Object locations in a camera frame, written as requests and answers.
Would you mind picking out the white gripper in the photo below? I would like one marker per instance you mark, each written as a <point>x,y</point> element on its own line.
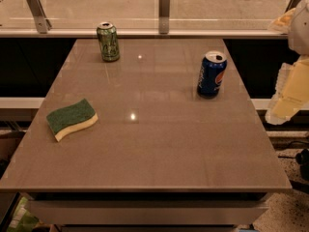
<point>299,33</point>

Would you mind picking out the blue pepsi can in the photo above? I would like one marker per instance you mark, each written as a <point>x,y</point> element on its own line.
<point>211,74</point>

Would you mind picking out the green soda can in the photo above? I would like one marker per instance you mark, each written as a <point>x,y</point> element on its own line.
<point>108,42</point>

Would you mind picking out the green and yellow sponge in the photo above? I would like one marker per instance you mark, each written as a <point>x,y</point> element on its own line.
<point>72,118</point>

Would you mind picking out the white drawer front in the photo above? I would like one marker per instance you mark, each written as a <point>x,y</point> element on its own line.
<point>147,212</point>

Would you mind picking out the green packaging under table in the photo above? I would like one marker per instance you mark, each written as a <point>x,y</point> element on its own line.
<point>23,220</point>

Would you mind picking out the middle metal rail bracket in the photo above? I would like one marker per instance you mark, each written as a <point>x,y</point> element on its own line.
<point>163,16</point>

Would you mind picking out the left metal rail bracket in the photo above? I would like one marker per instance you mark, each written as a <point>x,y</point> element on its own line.
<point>42,23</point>

